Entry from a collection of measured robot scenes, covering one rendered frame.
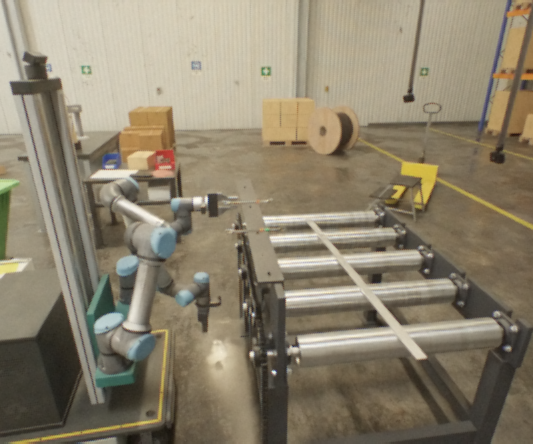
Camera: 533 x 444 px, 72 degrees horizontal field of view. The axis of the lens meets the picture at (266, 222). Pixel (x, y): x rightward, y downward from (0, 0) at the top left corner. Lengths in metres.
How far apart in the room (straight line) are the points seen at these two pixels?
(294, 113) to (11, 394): 8.05
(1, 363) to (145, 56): 10.47
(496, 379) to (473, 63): 12.86
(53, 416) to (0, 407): 0.21
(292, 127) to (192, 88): 3.76
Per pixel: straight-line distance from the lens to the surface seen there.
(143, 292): 1.55
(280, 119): 9.17
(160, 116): 8.62
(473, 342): 1.66
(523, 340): 1.75
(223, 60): 11.64
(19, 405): 2.06
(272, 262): 1.35
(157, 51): 11.73
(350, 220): 2.52
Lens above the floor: 1.83
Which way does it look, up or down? 23 degrees down
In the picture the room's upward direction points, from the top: straight up
